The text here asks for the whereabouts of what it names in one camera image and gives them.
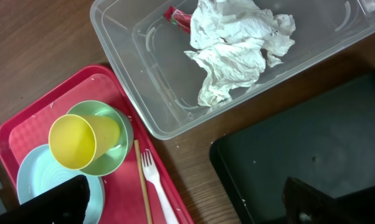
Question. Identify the light blue plate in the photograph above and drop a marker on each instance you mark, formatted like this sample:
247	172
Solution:
40	172

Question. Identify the red snack wrapper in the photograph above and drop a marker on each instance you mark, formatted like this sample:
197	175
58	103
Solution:
179	18

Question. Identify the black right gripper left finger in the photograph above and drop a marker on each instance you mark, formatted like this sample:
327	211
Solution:
66	203

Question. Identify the white plastic fork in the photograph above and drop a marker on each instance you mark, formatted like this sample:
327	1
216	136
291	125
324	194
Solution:
152	175

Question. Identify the clear plastic bin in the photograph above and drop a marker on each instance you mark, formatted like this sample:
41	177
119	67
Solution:
148	54

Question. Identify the black waste tray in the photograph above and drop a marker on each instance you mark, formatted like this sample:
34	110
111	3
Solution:
328	142

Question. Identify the green bowl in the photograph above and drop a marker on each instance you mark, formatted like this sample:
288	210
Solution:
114	157

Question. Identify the white napkin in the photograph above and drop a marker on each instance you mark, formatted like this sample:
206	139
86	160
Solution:
234	42

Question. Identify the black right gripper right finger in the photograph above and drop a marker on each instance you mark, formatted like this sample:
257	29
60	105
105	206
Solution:
305	204

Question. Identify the red plastic tray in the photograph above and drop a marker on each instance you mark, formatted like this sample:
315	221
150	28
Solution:
29	129

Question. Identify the wooden chopstick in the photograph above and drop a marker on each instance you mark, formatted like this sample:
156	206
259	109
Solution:
143	182

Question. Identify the yellow plastic cup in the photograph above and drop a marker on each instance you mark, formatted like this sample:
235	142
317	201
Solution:
76	141

